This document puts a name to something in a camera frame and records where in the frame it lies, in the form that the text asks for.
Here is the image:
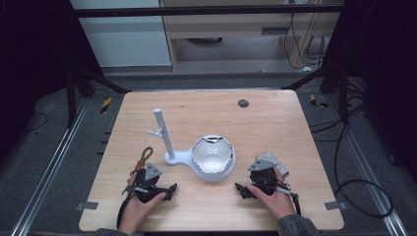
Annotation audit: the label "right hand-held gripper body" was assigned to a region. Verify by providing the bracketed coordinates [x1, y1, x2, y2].
[247, 159, 291, 197]

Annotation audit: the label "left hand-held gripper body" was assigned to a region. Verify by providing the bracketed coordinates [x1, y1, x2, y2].
[126, 162, 170, 204]

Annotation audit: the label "olive cord keychain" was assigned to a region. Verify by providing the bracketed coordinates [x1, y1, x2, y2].
[126, 146, 154, 189]

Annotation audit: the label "white bowl with chrome rim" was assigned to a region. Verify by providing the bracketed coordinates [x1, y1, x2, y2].
[191, 134, 236, 175]

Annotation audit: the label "white stand with pole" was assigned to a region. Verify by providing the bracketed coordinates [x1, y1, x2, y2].
[146, 107, 237, 182]

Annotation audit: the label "person's left hand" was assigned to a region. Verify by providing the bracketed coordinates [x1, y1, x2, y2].
[118, 192, 167, 235]

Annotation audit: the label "person's right hand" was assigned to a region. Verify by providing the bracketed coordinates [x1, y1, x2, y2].
[247, 166, 296, 221]

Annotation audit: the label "yellow black tape strip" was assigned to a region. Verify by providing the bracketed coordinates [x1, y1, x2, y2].
[309, 93, 328, 109]
[99, 96, 113, 115]

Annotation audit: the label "black metal stand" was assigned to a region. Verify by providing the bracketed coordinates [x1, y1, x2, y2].
[281, 63, 350, 126]
[64, 63, 133, 130]

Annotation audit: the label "white cabinet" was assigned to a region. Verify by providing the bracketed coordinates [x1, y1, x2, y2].
[70, 0, 173, 69]

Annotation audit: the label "light wooden desk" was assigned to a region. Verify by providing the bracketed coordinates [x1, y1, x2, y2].
[159, 0, 345, 72]

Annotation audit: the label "left hand-held gripper cable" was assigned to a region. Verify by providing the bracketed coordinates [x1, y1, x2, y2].
[116, 193, 134, 230]

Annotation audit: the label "hand-held gripper cable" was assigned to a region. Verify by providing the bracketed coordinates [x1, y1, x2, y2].
[276, 185, 302, 216]
[116, 193, 134, 230]

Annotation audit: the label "right hand-held gripper cable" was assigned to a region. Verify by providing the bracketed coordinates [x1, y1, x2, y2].
[276, 185, 302, 216]

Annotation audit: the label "grey table bracket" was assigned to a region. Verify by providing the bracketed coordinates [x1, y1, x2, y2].
[324, 201, 348, 211]
[76, 201, 99, 211]

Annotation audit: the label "black looped floor cable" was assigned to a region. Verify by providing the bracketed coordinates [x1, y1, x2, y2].
[333, 121, 394, 219]

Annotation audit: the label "aluminium floor rail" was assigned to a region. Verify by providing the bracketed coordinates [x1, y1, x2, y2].
[10, 97, 90, 236]
[324, 94, 409, 236]

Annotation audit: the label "thin black floor cable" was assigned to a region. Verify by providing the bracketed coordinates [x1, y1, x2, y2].
[19, 112, 49, 134]

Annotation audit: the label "black cables behind desk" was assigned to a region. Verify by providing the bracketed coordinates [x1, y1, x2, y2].
[283, 13, 327, 71]

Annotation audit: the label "black horizontal frame bar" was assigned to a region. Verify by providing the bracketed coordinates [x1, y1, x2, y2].
[70, 4, 346, 19]

